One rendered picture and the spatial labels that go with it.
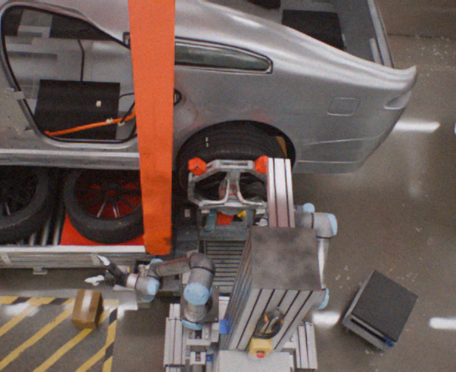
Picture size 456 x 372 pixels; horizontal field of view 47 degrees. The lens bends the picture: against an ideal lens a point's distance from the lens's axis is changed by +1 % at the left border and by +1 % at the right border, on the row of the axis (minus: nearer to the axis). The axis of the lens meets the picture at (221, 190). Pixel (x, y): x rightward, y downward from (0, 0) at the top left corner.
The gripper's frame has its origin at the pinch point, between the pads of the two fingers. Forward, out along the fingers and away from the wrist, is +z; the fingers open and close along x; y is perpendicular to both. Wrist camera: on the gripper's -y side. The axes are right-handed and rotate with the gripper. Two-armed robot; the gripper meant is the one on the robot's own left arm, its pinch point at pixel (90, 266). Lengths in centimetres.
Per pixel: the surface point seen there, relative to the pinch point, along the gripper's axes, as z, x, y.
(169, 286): -32, 41, 74
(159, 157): -21, 42, -47
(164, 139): -23, 41, -62
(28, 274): 74, 43, 119
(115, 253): 12, 58, 80
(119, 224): 14, 71, 64
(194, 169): -31, 84, 2
